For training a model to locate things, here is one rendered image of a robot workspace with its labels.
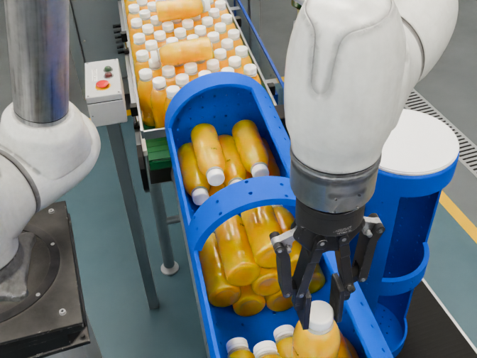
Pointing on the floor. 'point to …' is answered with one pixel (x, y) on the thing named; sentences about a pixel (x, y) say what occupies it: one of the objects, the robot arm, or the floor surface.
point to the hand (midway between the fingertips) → (320, 302)
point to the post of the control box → (115, 134)
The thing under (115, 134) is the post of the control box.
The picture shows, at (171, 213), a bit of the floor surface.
